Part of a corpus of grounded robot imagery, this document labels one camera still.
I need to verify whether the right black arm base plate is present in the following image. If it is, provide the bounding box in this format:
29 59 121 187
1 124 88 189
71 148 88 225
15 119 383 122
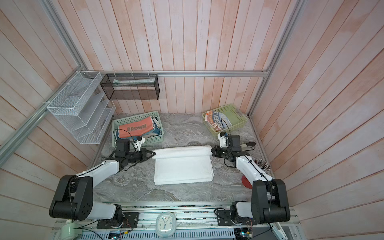
214 208 257 227

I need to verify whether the green circuit board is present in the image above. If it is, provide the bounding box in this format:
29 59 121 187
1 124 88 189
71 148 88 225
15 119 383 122
234 228 252 240

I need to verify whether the plain white towel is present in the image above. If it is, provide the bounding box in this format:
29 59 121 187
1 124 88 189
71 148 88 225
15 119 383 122
153 146 214 185

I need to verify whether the white green bottle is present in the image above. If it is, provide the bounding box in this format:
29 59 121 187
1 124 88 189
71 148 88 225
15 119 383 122
60 220 83 240

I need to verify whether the black wire mesh basket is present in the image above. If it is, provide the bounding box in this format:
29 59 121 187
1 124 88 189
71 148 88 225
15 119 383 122
101 73 160 101

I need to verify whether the white wire mesh shelf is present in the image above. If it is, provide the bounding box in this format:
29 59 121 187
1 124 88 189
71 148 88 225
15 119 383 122
48 71 116 145

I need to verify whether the red pen holder cup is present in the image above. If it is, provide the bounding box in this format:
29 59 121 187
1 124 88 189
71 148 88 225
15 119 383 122
241 158 271 190

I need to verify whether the white analog clock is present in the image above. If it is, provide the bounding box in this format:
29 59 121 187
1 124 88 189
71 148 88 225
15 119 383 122
156 212 177 238

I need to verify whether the brown towel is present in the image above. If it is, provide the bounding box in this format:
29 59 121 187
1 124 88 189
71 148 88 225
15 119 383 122
117 117 155 139

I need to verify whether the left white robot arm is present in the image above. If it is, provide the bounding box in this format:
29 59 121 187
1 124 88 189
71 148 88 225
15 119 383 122
49 138 156 227

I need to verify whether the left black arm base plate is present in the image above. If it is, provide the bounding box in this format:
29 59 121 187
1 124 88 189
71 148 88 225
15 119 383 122
97 212 140 229

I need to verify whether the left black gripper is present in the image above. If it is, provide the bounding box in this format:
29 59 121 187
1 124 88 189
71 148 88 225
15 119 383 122
125 147 156 163

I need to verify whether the mint green plastic basket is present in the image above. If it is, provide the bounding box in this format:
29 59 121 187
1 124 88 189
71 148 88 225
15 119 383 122
111 110 165 148

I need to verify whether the black white stapler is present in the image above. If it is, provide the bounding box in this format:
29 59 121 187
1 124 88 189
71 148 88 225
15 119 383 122
241 142 256 152

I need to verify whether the light green plastic basket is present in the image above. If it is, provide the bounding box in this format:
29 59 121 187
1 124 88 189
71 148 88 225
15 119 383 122
202 104 248 138

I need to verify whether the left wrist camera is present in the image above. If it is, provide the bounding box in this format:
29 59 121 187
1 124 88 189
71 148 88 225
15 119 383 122
133 136 146 152

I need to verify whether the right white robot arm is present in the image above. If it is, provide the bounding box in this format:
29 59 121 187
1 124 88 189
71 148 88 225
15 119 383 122
211 133 291 224

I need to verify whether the red white blue towel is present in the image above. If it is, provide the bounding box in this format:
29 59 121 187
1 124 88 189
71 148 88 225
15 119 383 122
204 111 232 133

